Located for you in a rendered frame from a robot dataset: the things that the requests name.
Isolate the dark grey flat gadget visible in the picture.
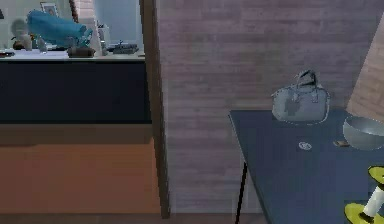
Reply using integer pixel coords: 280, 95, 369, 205
112, 40, 140, 55

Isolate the grey handbag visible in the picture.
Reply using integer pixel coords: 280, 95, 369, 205
271, 69, 331, 124

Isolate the dark blue cabinet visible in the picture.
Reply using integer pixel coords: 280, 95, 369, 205
0, 49, 153, 125

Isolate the dark brown flat object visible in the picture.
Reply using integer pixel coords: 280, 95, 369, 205
66, 46, 97, 59

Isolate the dark blue table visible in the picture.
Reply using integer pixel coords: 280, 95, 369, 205
228, 109, 384, 224

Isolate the blue cloth bundle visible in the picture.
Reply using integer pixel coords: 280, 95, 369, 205
26, 9, 94, 48

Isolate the small clear bottle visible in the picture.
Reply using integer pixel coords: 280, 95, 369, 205
36, 35, 48, 54

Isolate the grey metal bowl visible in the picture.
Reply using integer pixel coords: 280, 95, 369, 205
342, 115, 384, 151

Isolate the framed picture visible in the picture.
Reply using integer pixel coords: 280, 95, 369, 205
39, 1, 60, 18

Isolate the grey round figurine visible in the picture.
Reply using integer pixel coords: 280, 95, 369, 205
10, 18, 34, 52

